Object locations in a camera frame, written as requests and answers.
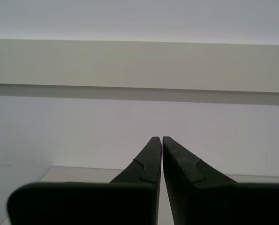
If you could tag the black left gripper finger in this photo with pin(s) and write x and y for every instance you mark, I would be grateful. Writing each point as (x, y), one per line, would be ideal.
(223, 204)
(83, 204)

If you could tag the beige wall board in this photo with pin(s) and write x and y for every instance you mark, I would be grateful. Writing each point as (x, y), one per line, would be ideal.
(139, 65)

